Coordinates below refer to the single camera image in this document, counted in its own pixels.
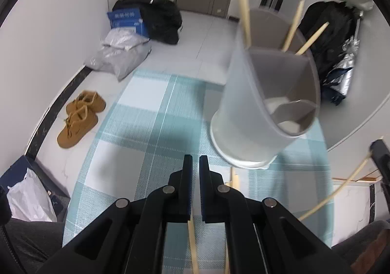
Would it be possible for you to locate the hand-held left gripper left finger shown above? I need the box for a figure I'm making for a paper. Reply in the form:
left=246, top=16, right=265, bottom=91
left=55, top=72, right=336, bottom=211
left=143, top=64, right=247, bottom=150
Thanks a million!
left=35, top=155, right=193, bottom=274

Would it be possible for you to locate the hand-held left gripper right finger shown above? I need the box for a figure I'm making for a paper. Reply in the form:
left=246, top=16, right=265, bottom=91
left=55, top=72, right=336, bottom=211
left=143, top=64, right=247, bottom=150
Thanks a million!
left=199, top=155, right=357, bottom=274

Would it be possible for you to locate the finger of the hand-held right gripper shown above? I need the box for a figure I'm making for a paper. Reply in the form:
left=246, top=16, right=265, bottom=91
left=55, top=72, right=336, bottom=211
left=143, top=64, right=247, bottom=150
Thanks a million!
left=369, top=139, right=390, bottom=190

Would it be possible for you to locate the wooden chopstick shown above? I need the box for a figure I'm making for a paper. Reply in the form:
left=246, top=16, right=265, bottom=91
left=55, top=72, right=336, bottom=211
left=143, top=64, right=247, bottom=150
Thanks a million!
left=295, top=22, right=330, bottom=56
left=237, top=0, right=252, bottom=49
left=187, top=216, right=200, bottom=274
left=281, top=0, right=306, bottom=52
left=299, top=152, right=375, bottom=221

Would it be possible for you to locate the white utensil holder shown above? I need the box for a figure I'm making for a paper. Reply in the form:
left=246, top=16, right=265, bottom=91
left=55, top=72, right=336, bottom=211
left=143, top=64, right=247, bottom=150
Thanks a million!
left=210, top=8, right=321, bottom=169

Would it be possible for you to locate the blue checkered tablecloth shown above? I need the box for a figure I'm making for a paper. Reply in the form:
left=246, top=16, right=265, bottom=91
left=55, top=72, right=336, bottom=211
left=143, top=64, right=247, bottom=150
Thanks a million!
left=62, top=70, right=334, bottom=274

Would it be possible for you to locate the person's right leg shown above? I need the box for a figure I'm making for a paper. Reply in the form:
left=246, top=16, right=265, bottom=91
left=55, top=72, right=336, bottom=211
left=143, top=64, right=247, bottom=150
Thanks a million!
left=331, top=220, right=390, bottom=274

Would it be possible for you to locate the person's leg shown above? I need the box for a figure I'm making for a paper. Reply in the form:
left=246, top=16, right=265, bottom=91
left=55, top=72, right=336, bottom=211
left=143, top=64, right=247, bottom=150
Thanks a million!
left=331, top=220, right=390, bottom=274
left=0, top=217, right=66, bottom=274

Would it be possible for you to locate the silver folding umbrella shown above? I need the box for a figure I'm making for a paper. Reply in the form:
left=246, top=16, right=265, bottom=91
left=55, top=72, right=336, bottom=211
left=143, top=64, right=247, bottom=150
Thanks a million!
left=323, top=12, right=364, bottom=106

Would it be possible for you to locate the brown suede shoe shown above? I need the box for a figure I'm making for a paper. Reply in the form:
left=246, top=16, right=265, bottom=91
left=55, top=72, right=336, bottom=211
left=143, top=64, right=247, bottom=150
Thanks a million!
left=57, top=106, right=99, bottom=149
left=66, top=90, right=107, bottom=114

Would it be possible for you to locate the navy box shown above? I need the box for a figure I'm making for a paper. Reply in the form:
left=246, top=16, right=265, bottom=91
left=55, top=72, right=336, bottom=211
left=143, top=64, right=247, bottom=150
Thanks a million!
left=0, top=155, right=71, bottom=223

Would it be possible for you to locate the black jacket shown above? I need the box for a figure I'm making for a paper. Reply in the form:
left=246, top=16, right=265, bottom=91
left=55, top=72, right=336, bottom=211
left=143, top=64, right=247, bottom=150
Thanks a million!
left=297, top=0, right=361, bottom=86

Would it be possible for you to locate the grey plastic bag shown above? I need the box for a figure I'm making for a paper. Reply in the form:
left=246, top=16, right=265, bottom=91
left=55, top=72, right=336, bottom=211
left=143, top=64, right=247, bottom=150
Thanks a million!
left=84, top=28, right=152, bottom=81

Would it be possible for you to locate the white plastic bag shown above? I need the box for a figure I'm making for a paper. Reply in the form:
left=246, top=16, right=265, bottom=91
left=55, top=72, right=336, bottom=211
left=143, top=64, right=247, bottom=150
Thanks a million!
left=7, top=167, right=58, bottom=222

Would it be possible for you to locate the person's left leg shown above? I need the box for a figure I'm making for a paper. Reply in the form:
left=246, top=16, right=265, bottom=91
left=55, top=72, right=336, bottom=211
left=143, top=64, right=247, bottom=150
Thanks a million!
left=0, top=217, right=66, bottom=274

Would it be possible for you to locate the black bag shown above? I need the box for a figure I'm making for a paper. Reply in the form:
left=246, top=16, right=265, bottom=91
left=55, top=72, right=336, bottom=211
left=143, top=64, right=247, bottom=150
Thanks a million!
left=112, top=0, right=183, bottom=46

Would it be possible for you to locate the blue cardboard box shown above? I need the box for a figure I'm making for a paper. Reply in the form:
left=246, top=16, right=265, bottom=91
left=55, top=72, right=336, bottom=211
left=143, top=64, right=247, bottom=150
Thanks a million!
left=107, top=7, right=150, bottom=38

